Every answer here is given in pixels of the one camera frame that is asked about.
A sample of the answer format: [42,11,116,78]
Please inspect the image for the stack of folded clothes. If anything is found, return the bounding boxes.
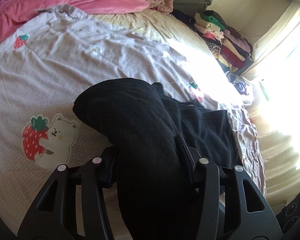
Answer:
[194,10,253,75]

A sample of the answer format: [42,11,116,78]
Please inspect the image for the lilac strawberry bed sheet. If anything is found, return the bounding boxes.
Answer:
[0,5,266,234]

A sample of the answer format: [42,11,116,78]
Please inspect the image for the dusty pink fluffy garment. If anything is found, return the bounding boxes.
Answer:
[147,0,174,15]

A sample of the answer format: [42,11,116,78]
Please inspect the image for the black sweater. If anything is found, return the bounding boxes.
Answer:
[73,79,241,239]

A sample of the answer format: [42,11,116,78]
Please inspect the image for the dark navy garment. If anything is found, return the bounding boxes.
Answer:
[171,9,196,28]

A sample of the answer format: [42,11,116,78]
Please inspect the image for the cream curtain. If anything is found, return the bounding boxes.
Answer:
[253,2,300,64]

